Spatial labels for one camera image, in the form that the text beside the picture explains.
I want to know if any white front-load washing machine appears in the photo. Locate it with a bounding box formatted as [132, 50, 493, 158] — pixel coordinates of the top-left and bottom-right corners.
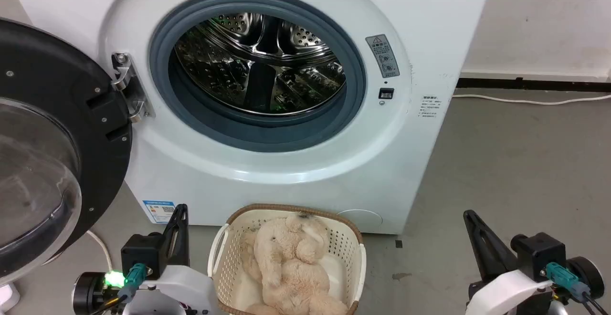
[4, 0, 495, 235]

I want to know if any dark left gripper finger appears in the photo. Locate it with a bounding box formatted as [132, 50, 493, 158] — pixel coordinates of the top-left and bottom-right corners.
[162, 205, 182, 269]
[175, 204, 190, 268]

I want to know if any small text label sticker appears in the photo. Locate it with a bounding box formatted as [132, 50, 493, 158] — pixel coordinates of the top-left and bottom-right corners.
[419, 95, 445, 118]

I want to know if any round white filter cap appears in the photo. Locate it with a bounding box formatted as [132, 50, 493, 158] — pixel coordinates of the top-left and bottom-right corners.
[337, 209, 383, 234]

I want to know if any grey rubber door gasket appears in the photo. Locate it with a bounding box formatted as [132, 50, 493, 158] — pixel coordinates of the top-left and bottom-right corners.
[149, 0, 367, 153]

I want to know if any right gripper teal plug cable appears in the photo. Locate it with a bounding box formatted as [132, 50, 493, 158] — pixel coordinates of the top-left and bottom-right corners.
[546, 262, 611, 315]

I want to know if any beige plush toy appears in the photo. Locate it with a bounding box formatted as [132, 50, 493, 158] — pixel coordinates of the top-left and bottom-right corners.
[242, 214, 349, 315]

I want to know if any black baseboard strip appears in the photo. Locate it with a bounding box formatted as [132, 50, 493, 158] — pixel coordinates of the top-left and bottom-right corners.
[456, 77, 611, 93]

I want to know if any metal door hinge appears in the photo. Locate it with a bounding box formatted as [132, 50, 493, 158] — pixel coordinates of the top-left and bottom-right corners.
[111, 52, 154, 124]

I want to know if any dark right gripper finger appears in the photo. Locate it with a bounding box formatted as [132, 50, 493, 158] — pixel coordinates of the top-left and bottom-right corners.
[463, 210, 502, 283]
[470, 211, 520, 277]

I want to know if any long white floor cable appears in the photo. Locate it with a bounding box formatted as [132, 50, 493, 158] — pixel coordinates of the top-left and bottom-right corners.
[453, 94, 611, 105]

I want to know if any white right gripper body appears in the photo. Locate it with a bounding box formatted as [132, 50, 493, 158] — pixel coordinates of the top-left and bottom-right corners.
[467, 269, 557, 315]

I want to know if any small white floor object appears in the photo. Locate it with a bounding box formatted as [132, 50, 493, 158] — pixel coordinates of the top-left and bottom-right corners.
[0, 284, 21, 312]

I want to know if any blue energy label sticker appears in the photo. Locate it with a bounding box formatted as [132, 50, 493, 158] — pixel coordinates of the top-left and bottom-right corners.
[142, 200, 176, 224]

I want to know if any white laundry basket brown rim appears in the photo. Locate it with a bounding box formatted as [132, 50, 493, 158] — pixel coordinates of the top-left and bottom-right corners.
[207, 204, 367, 315]

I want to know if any left gripper teal plug cable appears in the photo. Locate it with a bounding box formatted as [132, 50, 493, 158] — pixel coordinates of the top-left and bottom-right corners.
[92, 263, 147, 315]

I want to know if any gripper teal plug cable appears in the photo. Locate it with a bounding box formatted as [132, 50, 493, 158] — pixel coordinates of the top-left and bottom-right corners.
[92, 263, 147, 315]
[546, 262, 611, 315]

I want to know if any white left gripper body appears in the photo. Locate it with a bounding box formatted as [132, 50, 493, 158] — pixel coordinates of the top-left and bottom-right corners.
[72, 264, 221, 315]

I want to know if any grey warning sticker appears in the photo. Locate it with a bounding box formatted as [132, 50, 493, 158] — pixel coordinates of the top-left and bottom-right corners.
[366, 34, 400, 79]

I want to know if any black round washer door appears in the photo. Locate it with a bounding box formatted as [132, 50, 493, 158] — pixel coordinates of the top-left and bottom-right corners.
[0, 18, 133, 287]

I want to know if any short white curved cable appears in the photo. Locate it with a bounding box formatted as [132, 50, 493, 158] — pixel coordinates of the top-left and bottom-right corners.
[86, 230, 113, 273]

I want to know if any stainless steel washer drum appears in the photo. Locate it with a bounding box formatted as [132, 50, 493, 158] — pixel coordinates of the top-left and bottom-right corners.
[174, 12, 346, 116]

